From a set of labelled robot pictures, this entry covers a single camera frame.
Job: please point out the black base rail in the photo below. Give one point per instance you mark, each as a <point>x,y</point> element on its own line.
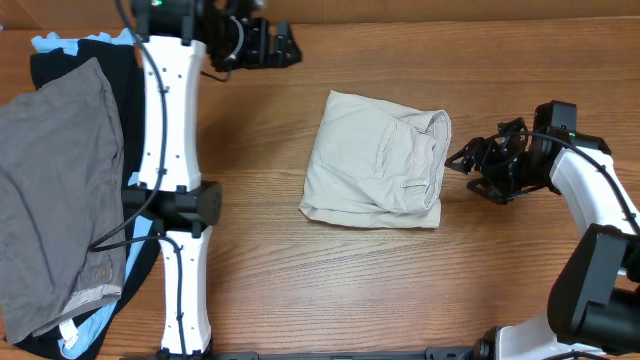
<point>345,356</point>

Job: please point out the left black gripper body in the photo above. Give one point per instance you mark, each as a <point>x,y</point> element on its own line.
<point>236,46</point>

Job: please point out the light blue garment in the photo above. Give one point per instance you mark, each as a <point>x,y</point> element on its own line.
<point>80,42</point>

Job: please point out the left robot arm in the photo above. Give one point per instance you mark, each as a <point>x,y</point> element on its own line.
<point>175,39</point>

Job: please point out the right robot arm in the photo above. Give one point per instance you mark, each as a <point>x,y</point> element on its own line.
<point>587,315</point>

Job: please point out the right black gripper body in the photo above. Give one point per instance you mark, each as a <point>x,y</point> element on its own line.
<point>504,172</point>

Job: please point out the grey garment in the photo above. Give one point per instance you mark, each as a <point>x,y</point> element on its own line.
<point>62,154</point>

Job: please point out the beige cotton shorts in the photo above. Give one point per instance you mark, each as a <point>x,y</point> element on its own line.
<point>376,164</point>

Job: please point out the black garment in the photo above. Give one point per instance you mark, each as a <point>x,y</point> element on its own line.
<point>127,100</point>

